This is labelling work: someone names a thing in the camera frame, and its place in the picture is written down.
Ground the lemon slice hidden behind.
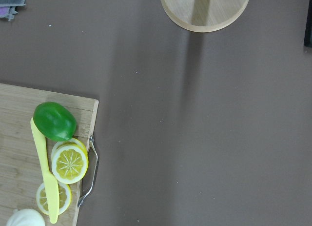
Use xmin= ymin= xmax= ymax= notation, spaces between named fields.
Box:
xmin=51 ymin=138 xmax=87 ymax=157

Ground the green toy lime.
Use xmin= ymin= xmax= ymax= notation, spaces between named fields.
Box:
xmin=33 ymin=102 xmax=77 ymax=142

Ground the lemon slice upper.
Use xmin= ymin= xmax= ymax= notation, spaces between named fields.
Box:
xmin=51 ymin=144 xmax=89 ymax=185

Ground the lemon slice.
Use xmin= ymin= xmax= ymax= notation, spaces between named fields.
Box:
xmin=36 ymin=182 xmax=72 ymax=215
xmin=51 ymin=144 xmax=89 ymax=185

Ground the round wooden stand base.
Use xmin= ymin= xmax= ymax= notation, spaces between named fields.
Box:
xmin=160 ymin=0 xmax=249 ymax=33

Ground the lemon slice lower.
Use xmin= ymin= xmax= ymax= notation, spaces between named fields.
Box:
xmin=36 ymin=182 xmax=72 ymax=215

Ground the yellow plastic toy knife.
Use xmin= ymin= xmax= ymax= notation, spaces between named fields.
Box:
xmin=30 ymin=118 xmax=59 ymax=224

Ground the bamboo cutting board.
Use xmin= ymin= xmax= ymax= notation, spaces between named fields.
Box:
xmin=0 ymin=83 xmax=98 ymax=226

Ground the black tray edge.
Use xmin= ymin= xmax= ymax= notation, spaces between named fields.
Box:
xmin=304 ymin=0 xmax=312 ymax=47

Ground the white toy garlic bulb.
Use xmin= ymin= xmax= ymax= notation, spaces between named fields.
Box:
xmin=6 ymin=209 xmax=46 ymax=226

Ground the purple cloth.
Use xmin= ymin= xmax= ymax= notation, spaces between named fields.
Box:
xmin=0 ymin=6 xmax=10 ymax=18

